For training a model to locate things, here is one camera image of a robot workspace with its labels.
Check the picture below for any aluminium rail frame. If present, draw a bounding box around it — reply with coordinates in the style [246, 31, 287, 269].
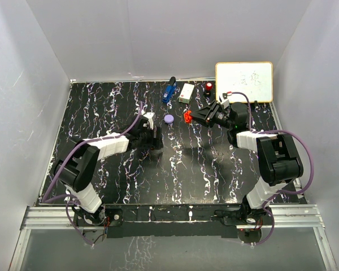
[9, 203, 337, 270]

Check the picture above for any white box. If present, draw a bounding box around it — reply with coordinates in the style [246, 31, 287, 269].
[178, 83, 194, 104]

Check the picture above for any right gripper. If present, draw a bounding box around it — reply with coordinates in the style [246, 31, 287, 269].
[190, 100, 234, 129]

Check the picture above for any orange earbud case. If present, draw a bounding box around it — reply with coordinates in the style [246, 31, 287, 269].
[184, 110, 192, 124]

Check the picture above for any white whiteboard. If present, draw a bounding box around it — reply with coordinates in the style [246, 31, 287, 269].
[215, 62, 273, 103]

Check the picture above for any purple earbud case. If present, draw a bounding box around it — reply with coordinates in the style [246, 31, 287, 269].
[163, 114, 174, 124]

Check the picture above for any red black button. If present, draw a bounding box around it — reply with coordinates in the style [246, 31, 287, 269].
[204, 82, 212, 97]

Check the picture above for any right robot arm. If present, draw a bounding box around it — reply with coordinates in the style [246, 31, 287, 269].
[184, 101, 303, 224]

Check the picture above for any blue black tool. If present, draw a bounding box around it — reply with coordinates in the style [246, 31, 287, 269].
[162, 76, 177, 103]

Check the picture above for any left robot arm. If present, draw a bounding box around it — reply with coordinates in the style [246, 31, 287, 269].
[53, 112, 163, 225]

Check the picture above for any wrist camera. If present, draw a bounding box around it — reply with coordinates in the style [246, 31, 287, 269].
[218, 91, 232, 109]
[143, 112, 155, 129]

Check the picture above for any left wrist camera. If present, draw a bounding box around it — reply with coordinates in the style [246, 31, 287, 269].
[143, 112, 155, 129]

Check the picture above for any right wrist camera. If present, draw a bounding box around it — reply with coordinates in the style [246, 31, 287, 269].
[218, 91, 232, 109]

